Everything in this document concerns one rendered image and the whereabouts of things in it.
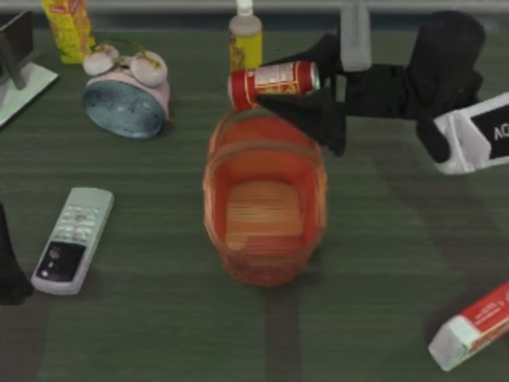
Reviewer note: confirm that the grey upright post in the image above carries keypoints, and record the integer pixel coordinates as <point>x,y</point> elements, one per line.
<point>355,36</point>

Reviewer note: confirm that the white bottle with yellow label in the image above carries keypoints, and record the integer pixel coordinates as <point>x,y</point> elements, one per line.
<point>245,44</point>

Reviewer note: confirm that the yellow juice carton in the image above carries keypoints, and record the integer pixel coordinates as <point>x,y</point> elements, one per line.
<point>71,28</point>

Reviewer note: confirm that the orange plastic basket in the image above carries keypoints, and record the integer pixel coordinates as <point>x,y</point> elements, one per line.
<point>262,215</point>

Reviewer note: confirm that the grey desk stand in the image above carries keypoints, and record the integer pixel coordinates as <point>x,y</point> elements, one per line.
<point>18,71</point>

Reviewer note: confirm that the white remote control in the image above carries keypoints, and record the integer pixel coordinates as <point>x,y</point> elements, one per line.
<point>73,242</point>

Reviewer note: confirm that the red and white toothpaste box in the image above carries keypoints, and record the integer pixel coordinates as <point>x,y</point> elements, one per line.
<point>473,326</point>

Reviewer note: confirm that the red metallic soda can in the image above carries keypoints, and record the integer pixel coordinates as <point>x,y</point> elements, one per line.
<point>274,81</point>

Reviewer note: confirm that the pink twin-bell alarm clock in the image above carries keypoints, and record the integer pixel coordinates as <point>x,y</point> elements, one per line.
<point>127,103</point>

